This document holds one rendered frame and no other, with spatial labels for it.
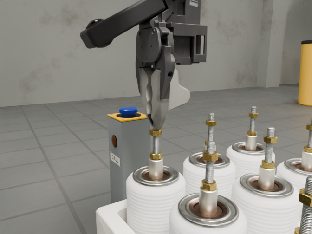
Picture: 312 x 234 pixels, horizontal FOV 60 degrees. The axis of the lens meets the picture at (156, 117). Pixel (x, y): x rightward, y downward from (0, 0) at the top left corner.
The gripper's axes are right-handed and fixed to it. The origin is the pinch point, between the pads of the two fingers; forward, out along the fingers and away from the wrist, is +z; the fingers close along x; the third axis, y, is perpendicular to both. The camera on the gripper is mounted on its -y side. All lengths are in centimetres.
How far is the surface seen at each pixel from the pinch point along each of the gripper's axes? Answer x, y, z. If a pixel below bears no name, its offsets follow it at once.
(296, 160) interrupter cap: -7.4, 25.8, 9.0
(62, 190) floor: 52, -6, 34
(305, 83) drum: 113, 220, 14
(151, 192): -3.6, -2.2, 9.9
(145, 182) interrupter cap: -1.6, -2.1, 9.1
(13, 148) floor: 108, -19, 34
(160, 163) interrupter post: -1.1, 0.8, 6.8
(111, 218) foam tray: 2.8, -6.1, 16.4
